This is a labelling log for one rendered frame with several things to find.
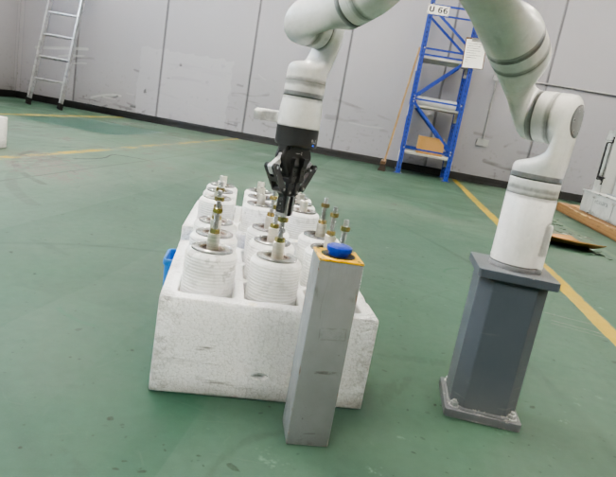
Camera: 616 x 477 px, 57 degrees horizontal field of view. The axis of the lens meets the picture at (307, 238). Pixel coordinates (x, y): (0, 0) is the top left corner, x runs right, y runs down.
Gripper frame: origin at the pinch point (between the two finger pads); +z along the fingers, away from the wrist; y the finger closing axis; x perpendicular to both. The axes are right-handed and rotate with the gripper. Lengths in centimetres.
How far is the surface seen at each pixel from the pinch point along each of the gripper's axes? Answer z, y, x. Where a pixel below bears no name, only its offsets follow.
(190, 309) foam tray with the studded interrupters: 19.1, -15.3, 4.9
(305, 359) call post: 20.0, -11.8, -17.6
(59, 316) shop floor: 35, -15, 45
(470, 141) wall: -12, 616, 200
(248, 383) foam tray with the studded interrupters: 31.8, -7.2, -3.6
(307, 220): 12, 43, 25
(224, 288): 15.9, -8.6, 3.9
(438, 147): 0, 555, 213
